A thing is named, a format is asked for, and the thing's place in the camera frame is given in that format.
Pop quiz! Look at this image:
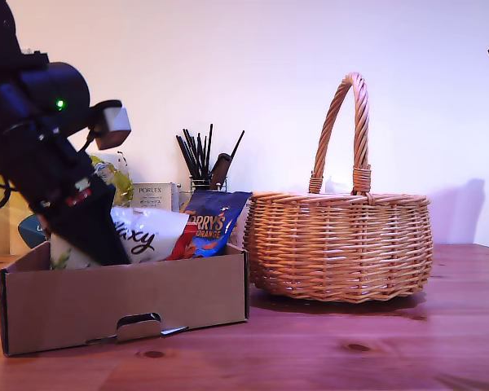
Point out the dark wooden handled utensil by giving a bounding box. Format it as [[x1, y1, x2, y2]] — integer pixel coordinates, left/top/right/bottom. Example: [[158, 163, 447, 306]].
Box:
[[209, 152, 233, 192]]

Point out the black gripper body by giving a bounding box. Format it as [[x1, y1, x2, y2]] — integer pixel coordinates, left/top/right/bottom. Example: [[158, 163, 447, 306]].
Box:
[[0, 134, 103, 215]]

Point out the white Galaxy truffle egg bag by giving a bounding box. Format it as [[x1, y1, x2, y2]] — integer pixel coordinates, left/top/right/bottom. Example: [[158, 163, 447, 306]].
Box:
[[48, 205, 191, 270]]

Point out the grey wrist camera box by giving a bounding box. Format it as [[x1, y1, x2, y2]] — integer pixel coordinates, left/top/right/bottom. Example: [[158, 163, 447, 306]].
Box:
[[90, 99, 132, 150]]

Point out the woven wicker basket with handle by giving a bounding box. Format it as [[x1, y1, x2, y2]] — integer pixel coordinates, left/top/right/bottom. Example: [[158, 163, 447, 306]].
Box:
[[242, 72, 434, 305]]

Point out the red chocolate egg bag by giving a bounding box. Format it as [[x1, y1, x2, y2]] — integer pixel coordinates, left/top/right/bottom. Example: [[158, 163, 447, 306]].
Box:
[[165, 227, 199, 261]]

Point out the yellow blue plastic package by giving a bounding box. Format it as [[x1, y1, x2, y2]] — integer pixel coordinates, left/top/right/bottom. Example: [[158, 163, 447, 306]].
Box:
[[0, 152, 134, 257]]

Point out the white Porlex box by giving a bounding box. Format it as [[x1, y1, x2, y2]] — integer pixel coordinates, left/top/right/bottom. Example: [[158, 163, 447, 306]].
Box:
[[132, 182, 180, 213]]

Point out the brown cardboard box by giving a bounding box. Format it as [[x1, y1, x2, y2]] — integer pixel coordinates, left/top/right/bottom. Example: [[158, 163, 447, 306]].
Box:
[[0, 242, 249, 358]]

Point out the black chopstick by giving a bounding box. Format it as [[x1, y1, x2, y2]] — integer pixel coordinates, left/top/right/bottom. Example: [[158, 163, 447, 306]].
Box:
[[227, 130, 245, 163], [205, 124, 214, 180], [174, 136, 196, 180], [182, 129, 202, 180]]

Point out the blue Terry's orange egg bag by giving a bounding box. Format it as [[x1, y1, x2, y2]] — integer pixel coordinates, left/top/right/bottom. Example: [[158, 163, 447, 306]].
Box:
[[181, 191, 252, 258]]

